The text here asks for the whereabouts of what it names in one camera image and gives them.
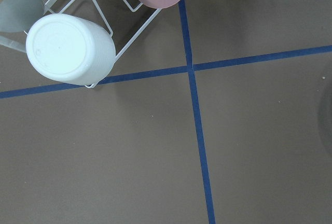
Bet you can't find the grey-green cup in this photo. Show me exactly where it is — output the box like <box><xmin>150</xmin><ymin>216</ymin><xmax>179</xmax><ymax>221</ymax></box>
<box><xmin>1</xmin><ymin>0</ymin><xmax>44</xmax><ymax>33</ymax></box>

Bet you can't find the white wire cup rack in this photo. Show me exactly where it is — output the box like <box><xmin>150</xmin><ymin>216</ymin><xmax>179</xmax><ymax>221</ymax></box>
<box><xmin>23</xmin><ymin>0</ymin><xmax>163</xmax><ymax>89</ymax></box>

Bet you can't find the white cup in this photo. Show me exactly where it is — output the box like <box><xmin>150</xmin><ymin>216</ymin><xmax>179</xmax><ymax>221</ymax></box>
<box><xmin>25</xmin><ymin>14</ymin><xmax>117</xmax><ymax>88</ymax></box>

